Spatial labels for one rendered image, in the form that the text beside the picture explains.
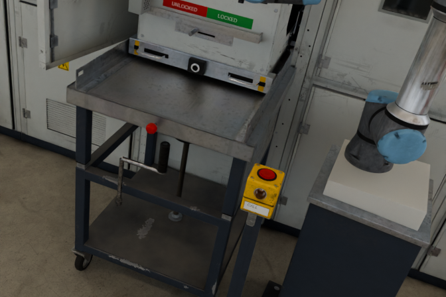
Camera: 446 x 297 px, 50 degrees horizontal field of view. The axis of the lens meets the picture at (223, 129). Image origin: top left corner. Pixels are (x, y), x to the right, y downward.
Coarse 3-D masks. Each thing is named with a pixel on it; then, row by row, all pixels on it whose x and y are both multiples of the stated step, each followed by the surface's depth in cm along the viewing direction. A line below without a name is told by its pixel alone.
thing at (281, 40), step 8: (288, 8) 162; (280, 16) 151; (288, 16) 169; (280, 24) 155; (200, 32) 164; (280, 32) 162; (288, 32) 186; (280, 40) 168; (272, 48) 157; (280, 48) 175; (272, 56) 161; (280, 56) 183; (272, 64) 167
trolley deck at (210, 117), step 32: (128, 64) 169; (160, 64) 174; (96, 96) 146; (128, 96) 149; (160, 96) 153; (192, 96) 157; (224, 96) 161; (256, 96) 165; (160, 128) 144; (192, 128) 140; (224, 128) 143; (256, 128) 146
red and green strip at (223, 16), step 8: (168, 0) 160; (176, 0) 159; (176, 8) 161; (184, 8) 160; (192, 8) 159; (200, 8) 158; (208, 8) 157; (208, 16) 158; (216, 16) 158; (224, 16) 157; (232, 16) 156; (240, 16) 155; (232, 24) 157; (240, 24) 156; (248, 24) 155
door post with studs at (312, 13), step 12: (324, 0) 178; (312, 12) 181; (312, 24) 183; (300, 36) 188; (312, 36) 186; (300, 48) 189; (300, 60) 192; (300, 72) 194; (300, 84) 196; (288, 108) 203; (288, 120) 205; (276, 144) 212; (276, 156) 215; (276, 168) 218
